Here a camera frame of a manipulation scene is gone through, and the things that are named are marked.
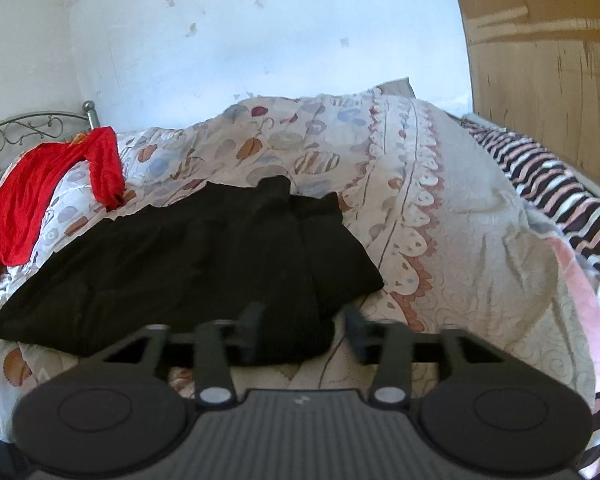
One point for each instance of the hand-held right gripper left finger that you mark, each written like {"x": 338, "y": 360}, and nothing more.
{"x": 252, "y": 331}

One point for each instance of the metal bed headboard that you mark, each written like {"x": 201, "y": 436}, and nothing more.
{"x": 30, "y": 127}

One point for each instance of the black sweatshirt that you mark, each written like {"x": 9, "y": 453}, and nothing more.
{"x": 180, "y": 260}

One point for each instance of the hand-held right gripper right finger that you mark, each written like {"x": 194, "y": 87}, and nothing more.
{"x": 355, "y": 331}

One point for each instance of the light pink cloth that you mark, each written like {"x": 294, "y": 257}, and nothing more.
{"x": 585, "y": 285}

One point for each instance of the red garment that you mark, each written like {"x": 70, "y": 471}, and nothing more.
{"x": 30, "y": 190}

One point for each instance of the grey pillow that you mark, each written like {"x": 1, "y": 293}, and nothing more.
{"x": 396, "y": 86}

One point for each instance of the striped bed sheet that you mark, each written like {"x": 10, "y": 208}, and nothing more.
{"x": 555, "y": 180}

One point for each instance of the patterned quilt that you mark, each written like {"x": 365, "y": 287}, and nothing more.
{"x": 470, "y": 240}

